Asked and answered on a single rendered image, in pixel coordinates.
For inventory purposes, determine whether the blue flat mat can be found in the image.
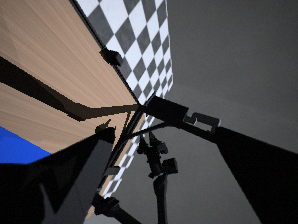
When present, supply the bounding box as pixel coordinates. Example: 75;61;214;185
0;126;51;164

